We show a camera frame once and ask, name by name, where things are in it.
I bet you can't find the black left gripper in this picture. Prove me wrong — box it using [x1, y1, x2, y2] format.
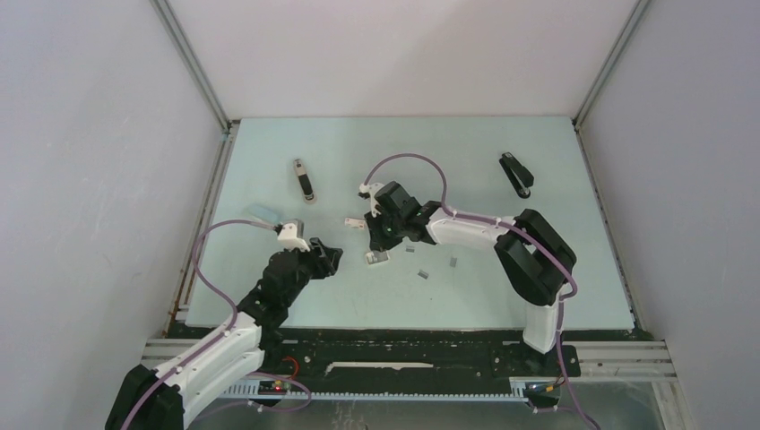
[282, 237, 341, 306]

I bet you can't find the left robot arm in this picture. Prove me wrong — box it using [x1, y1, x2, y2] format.
[105, 237, 343, 429]

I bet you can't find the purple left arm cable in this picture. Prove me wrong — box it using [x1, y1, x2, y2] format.
[121, 219, 313, 430]

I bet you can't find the white staple box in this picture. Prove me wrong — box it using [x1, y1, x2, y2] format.
[344, 218, 366, 230]

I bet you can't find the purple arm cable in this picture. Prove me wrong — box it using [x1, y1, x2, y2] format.
[121, 219, 313, 430]
[363, 152, 600, 430]

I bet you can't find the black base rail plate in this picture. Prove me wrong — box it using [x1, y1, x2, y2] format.
[166, 324, 600, 398]

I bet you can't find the beige and black large stapler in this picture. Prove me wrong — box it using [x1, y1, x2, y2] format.
[293, 159, 316, 204]

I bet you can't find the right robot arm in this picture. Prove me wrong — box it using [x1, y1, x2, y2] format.
[358, 181, 577, 374]

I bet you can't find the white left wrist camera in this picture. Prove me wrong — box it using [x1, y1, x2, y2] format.
[275, 219, 311, 252]

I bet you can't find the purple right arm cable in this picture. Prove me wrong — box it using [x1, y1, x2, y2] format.
[363, 152, 600, 430]

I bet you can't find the staple box tray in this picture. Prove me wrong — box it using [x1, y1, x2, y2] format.
[365, 251, 390, 266]

